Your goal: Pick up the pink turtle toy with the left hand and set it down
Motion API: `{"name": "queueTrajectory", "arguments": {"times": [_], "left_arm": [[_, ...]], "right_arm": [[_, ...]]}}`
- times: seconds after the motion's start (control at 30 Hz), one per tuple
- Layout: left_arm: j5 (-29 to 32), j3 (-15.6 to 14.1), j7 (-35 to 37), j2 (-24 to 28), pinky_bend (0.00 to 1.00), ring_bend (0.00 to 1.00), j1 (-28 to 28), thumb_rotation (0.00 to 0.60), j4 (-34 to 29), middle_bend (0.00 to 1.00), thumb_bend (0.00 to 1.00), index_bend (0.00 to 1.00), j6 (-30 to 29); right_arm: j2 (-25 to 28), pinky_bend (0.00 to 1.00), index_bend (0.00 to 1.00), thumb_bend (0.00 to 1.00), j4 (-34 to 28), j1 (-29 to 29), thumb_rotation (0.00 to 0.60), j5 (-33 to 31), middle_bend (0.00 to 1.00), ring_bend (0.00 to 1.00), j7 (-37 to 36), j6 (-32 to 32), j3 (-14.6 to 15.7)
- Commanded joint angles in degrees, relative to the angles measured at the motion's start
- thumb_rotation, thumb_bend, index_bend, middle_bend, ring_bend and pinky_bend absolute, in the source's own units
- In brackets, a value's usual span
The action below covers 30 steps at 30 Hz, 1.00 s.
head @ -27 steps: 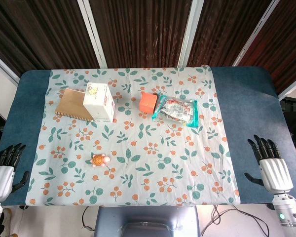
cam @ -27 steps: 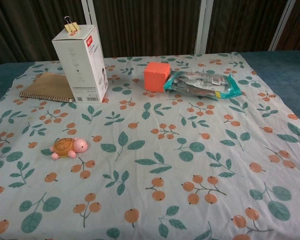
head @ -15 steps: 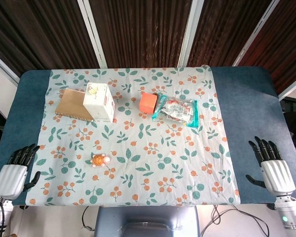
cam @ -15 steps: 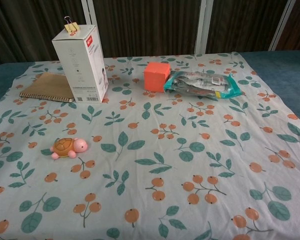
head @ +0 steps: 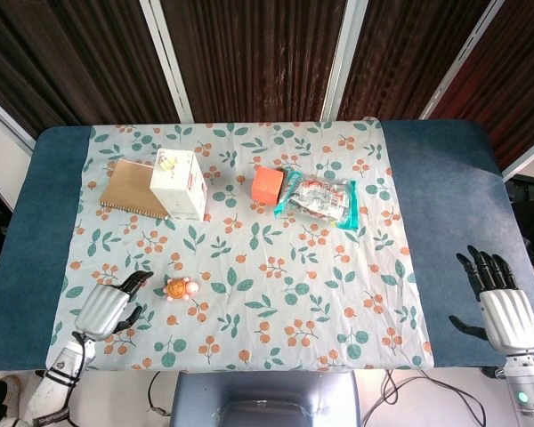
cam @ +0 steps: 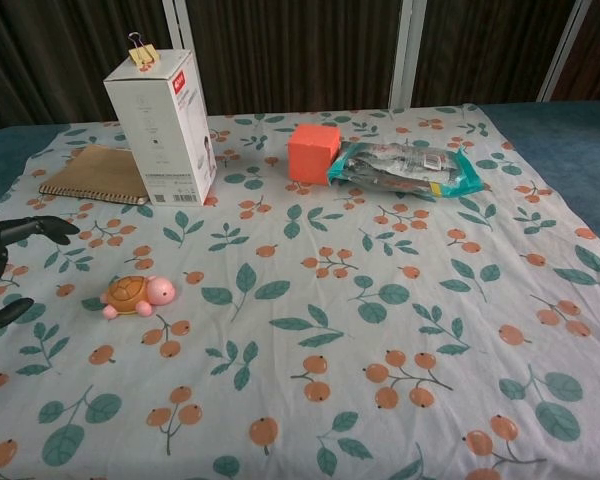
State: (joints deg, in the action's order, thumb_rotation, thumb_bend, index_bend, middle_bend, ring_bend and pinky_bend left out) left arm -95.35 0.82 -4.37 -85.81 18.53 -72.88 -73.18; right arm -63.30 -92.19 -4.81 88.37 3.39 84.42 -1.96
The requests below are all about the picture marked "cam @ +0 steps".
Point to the white cardboard product box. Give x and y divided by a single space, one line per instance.
160 130

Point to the orange cube block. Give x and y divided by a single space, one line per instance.
312 155

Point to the pink turtle toy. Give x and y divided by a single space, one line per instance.
139 295

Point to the yellow binder clip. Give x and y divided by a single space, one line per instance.
142 55

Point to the brown spiral notebook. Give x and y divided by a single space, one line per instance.
97 175

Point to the white vertical frame post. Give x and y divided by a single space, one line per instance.
562 50
176 30
407 52

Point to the floral printed tablecloth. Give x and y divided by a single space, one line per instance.
330 325

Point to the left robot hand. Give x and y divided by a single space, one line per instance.
10 230

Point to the teal plastic snack package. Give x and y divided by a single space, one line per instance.
405 167

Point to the dark brown curtain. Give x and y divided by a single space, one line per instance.
290 50

